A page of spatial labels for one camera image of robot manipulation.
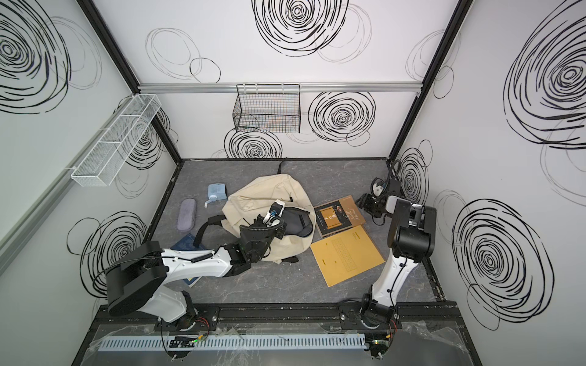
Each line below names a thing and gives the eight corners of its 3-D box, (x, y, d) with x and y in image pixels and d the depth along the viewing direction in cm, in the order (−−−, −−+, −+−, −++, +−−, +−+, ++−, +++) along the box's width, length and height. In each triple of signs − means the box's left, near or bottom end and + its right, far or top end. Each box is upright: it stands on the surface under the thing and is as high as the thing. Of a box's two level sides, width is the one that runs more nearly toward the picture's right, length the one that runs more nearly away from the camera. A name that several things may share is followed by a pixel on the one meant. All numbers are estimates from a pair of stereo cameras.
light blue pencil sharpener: (206, 207, 103) (203, 201, 99) (212, 189, 110) (209, 183, 106) (225, 207, 103) (222, 201, 99) (229, 189, 110) (226, 183, 106)
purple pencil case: (179, 232, 96) (175, 228, 93) (184, 203, 105) (181, 198, 102) (194, 230, 96) (191, 226, 94) (198, 201, 106) (195, 196, 103)
